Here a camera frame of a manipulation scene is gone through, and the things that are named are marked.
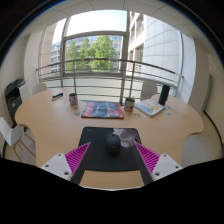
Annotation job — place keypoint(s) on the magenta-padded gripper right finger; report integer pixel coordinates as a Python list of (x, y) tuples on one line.
[(165, 166)]

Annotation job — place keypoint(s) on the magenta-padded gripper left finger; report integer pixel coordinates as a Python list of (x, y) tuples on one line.
[(56, 165)]

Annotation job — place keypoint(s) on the black computer mouse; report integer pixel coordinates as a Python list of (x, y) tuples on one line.
[(113, 144)]

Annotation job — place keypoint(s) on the black printed mouse pad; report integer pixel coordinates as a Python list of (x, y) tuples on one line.
[(100, 146)]

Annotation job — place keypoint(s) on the white chair with wooden legs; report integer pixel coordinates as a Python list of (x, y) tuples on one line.
[(10, 133)]

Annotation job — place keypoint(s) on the light blue book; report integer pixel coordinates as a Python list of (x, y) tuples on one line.
[(150, 107)]

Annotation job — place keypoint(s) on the printed white mug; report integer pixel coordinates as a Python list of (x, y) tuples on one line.
[(129, 104), (73, 99)]

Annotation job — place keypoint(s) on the blue and black stapler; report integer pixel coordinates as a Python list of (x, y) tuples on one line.
[(57, 96)]

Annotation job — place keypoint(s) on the red and blue magazine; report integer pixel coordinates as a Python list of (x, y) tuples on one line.
[(101, 110)]

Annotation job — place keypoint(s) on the black cylinder speaker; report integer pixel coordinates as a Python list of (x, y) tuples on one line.
[(164, 94)]

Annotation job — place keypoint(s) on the white shell chair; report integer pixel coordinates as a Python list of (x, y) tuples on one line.
[(39, 88), (148, 90)]

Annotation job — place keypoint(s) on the black office printer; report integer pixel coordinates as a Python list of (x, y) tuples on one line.
[(14, 98)]

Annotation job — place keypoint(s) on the grey-green door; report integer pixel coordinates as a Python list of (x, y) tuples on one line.
[(206, 93)]

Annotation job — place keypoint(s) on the metal balcony railing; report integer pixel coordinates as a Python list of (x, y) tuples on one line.
[(100, 60)]

